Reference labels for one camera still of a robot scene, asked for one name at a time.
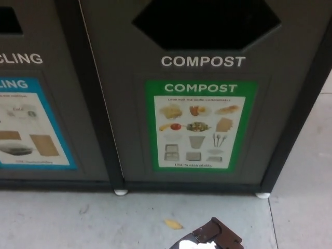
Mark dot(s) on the grey recycling bin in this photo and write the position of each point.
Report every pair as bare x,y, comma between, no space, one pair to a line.
64,103

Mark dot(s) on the blue recycling poster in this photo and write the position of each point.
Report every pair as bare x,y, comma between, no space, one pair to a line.
33,129

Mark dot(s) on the yellow dry leaf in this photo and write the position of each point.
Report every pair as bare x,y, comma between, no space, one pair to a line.
173,224

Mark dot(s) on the white round bin foot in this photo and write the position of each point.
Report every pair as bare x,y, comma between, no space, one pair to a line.
121,192
262,196

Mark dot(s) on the green compost poster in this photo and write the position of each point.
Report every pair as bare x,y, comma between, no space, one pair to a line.
199,88

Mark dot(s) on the grey compost bin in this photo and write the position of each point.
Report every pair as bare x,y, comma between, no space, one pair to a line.
124,103

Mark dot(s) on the white paper napkin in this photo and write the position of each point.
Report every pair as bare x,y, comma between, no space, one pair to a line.
197,245

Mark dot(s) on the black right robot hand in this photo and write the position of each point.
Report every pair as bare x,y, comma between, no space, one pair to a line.
223,236

